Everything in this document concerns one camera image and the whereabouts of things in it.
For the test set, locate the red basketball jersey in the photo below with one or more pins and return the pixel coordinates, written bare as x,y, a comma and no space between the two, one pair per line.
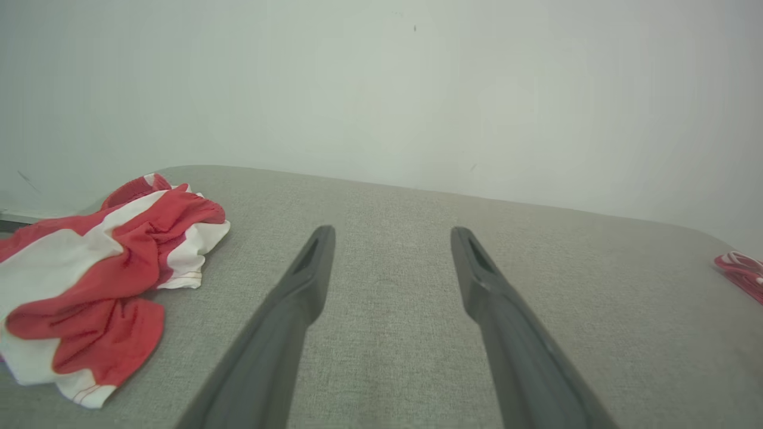
745,274

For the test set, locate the red and white shorts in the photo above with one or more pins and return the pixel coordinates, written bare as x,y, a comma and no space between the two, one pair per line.
89,286

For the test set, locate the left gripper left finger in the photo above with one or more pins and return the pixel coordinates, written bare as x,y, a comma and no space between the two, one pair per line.
274,345

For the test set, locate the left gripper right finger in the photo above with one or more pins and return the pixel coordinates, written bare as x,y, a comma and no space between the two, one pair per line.
518,357

